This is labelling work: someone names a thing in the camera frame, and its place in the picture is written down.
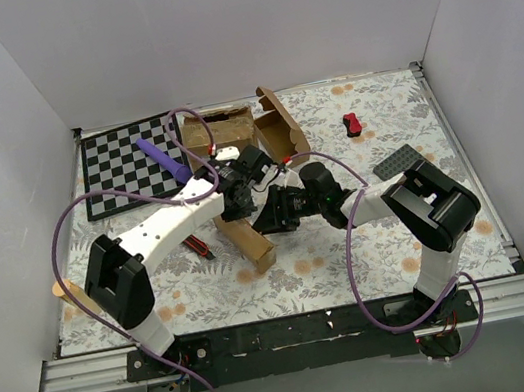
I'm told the black and white chessboard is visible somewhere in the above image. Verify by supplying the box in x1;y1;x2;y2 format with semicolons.
80;113;189;198

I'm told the aluminium frame rail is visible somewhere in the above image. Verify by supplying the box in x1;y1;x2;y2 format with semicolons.
39;274;524;392

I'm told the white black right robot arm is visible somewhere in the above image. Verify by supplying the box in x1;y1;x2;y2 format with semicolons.
253;159;481;334

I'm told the large brown cardboard box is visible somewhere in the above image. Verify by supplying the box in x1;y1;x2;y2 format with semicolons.
179;103;259;159

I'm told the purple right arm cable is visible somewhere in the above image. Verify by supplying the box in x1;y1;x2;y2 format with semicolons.
292;125;494;382

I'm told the grey studded building plate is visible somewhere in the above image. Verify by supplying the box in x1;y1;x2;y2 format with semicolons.
373;144;425;182

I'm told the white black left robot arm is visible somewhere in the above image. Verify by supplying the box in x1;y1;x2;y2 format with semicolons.
84;145;275;375

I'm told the wooden cork cylinder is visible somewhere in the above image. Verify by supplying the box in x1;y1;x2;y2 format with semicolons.
51;278;101;314

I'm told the small cardboard express box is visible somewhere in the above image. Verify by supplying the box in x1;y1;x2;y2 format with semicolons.
213;216;277;274

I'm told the open small cardboard box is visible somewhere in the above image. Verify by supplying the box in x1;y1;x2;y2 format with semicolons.
254;86;312;167

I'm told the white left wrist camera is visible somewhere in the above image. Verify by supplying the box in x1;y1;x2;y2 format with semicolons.
208;146;240;162

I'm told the purple cylindrical tool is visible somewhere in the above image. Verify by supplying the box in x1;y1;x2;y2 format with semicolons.
136;138;192;184

